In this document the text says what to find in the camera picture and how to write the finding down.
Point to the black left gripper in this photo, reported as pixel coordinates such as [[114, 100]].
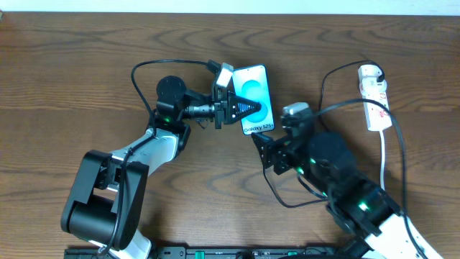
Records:
[[219, 110]]

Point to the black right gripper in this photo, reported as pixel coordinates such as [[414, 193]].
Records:
[[274, 154]]

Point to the blue Galaxy smartphone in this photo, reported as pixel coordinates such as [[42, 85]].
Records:
[[252, 83]]

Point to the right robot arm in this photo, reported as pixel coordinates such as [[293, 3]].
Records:
[[358, 204]]

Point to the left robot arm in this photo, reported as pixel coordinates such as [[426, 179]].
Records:
[[105, 202]]

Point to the white USB charger plug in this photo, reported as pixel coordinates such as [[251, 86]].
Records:
[[370, 70]]

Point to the white power strip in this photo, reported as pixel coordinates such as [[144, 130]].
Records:
[[376, 117]]

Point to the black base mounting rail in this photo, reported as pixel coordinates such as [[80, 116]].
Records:
[[244, 253]]

